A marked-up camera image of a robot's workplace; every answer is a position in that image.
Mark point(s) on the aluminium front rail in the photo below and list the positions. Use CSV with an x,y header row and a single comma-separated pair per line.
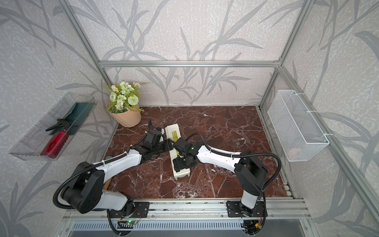
x,y
216,209

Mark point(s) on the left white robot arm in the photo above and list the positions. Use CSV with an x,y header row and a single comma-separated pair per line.
x,y
84,190

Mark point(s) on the red spray bottle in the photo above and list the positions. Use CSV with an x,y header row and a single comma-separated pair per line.
x,y
58,140

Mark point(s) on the cream dispenser lid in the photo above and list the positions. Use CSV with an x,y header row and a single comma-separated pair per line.
x,y
173,132

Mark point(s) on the dark green folded cloth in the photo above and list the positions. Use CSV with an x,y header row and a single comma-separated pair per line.
x,y
77,115

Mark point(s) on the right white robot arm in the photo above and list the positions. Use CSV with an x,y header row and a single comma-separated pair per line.
x,y
248,168

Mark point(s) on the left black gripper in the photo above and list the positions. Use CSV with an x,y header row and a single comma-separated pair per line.
x,y
168,144

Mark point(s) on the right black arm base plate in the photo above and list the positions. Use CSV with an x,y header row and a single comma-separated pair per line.
x,y
237,209

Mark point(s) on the white wire mesh basket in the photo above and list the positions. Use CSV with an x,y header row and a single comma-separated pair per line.
x,y
295,126

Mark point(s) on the blue hand rake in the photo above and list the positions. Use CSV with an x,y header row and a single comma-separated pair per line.
x,y
107,184

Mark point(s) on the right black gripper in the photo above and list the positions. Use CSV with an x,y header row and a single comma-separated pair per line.
x,y
178,167

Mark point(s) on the terracotta flower pot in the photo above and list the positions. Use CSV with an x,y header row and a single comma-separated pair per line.
x,y
128,117

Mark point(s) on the pink item in basket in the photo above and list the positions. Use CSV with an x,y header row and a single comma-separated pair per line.
x,y
293,152

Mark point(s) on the clear plastic wall shelf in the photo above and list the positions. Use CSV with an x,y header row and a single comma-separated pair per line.
x,y
47,140

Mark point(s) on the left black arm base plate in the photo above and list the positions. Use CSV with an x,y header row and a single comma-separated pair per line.
x,y
136,210

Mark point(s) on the white green artificial flowers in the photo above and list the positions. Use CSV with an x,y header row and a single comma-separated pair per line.
x,y
124,97

